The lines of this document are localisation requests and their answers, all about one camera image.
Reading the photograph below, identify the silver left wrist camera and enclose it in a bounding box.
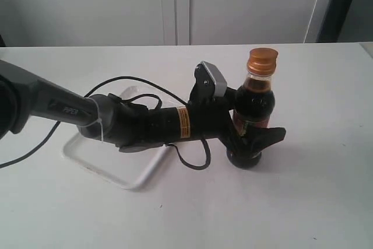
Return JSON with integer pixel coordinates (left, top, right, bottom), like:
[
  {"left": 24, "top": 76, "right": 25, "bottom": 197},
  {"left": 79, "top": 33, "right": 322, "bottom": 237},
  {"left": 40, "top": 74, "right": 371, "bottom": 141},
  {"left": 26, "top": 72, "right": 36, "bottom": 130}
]
[{"left": 201, "top": 61, "right": 227, "bottom": 97}]

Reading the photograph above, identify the white rectangular plastic tray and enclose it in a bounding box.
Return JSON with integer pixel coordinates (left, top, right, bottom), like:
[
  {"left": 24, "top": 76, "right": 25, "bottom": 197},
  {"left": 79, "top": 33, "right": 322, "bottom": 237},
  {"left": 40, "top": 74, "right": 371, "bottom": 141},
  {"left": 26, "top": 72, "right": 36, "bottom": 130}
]
[{"left": 62, "top": 104, "right": 172, "bottom": 191}]

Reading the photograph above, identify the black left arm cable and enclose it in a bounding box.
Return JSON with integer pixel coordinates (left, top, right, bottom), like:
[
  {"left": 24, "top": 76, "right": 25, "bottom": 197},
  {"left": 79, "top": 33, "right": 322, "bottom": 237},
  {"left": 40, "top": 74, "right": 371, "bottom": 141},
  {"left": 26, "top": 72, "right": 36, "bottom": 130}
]
[{"left": 0, "top": 76, "right": 211, "bottom": 171}]

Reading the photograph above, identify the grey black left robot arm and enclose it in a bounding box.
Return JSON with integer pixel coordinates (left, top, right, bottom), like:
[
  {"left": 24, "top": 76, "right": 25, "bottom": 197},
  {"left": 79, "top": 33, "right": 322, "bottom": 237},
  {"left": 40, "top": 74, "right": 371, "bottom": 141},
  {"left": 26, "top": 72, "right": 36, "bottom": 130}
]
[{"left": 1, "top": 61, "right": 286, "bottom": 157}]

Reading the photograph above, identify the soy sauce bottle gold cap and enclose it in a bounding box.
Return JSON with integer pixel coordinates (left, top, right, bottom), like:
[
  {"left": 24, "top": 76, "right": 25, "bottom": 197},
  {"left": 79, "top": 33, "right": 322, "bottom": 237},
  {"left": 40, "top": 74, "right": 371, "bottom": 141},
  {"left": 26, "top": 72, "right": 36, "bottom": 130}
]
[{"left": 226, "top": 47, "right": 279, "bottom": 170}]

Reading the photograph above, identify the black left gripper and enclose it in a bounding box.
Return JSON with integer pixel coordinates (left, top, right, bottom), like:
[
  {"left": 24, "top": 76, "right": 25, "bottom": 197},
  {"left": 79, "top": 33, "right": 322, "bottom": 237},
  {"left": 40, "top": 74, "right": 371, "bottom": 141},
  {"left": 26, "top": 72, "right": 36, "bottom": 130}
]
[{"left": 188, "top": 66, "right": 286, "bottom": 159}]

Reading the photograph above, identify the dark vertical post background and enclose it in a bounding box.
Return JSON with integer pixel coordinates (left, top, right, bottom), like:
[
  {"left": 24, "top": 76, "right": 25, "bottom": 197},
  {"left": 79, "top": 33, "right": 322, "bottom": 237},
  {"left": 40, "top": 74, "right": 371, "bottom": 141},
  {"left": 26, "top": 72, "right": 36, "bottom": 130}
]
[{"left": 316, "top": 0, "right": 353, "bottom": 43}]

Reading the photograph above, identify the white cabinet doors background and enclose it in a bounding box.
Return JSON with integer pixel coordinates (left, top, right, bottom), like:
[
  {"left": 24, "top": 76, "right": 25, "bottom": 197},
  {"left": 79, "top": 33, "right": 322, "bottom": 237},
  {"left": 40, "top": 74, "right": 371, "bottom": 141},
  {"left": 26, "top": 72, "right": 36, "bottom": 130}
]
[{"left": 1, "top": 0, "right": 330, "bottom": 47}]

